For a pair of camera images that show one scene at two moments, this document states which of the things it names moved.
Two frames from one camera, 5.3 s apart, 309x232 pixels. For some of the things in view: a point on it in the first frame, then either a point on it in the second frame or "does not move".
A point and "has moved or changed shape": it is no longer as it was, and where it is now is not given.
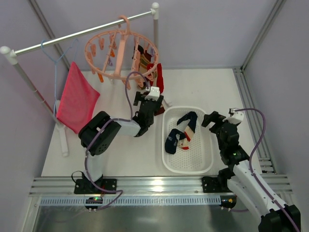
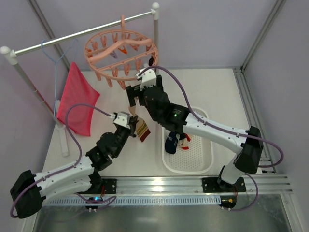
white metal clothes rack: [7, 52] does not move
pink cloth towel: [76, 107] does not move
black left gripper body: [148, 102] -> [133, 122]
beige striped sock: [160, 109] has moved or changed shape
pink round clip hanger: [122, 54] does not move
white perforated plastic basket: [199, 159] does not move
